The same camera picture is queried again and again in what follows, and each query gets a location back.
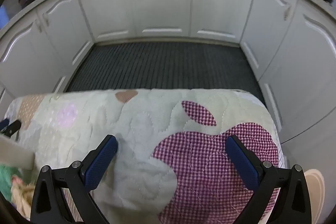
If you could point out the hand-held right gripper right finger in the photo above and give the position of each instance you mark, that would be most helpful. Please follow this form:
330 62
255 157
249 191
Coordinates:
240 161

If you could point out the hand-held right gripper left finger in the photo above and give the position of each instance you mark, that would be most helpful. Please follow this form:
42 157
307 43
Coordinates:
101 161

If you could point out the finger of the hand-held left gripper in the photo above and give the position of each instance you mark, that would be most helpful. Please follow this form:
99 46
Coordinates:
11 127

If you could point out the green fluffy cloth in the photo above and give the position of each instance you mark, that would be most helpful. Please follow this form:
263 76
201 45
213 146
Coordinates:
6 179

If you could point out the beige round plastic bin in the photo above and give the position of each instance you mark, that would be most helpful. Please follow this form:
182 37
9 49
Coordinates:
316 187

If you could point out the small cream white box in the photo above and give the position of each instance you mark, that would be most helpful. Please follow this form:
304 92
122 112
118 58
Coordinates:
15 153

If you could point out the apple print quilted blanket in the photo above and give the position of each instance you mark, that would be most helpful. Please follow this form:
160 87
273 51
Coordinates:
136 134

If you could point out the crumpled yellowish tissue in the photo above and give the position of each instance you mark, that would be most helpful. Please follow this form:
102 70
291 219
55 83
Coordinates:
23 197

